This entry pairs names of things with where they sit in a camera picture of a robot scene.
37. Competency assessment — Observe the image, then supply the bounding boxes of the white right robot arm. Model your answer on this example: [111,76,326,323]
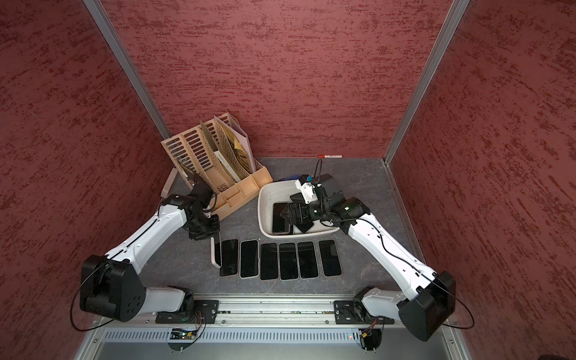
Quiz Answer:
[281,174,456,341]

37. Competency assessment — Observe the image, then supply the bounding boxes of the blue pen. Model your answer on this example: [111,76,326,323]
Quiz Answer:
[275,174,301,182]

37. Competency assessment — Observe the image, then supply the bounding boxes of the black phone without case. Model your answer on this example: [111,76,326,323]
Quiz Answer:
[295,221,314,233]

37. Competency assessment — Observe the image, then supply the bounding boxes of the gold patterned folder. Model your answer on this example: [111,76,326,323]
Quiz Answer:
[219,121,254,174]

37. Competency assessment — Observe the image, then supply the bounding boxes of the red marker pen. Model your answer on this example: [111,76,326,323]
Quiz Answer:
[317,154,343,159]

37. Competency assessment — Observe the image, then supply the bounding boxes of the small phone pink case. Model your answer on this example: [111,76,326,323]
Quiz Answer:
[319,240,342,277]

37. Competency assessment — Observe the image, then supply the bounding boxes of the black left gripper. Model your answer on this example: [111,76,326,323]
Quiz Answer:
[187,211,220,239]

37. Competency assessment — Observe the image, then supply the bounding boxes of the beige desk file organizer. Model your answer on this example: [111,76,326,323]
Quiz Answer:
[161,112,272,220]

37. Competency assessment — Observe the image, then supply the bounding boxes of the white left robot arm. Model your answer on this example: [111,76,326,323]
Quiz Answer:
[73,181,220,323]

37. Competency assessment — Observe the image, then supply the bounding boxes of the dark phone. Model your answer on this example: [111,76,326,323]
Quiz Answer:
[271,202,293,236]

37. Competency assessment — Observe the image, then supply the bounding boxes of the white plastic storage tub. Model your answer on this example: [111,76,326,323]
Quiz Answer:
[257,180,338,240]

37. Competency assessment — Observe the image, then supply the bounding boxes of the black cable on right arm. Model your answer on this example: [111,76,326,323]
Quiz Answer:
[350,215,476,330]

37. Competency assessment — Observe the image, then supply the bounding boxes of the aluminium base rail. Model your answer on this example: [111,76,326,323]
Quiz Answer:
[103,294,460,347]

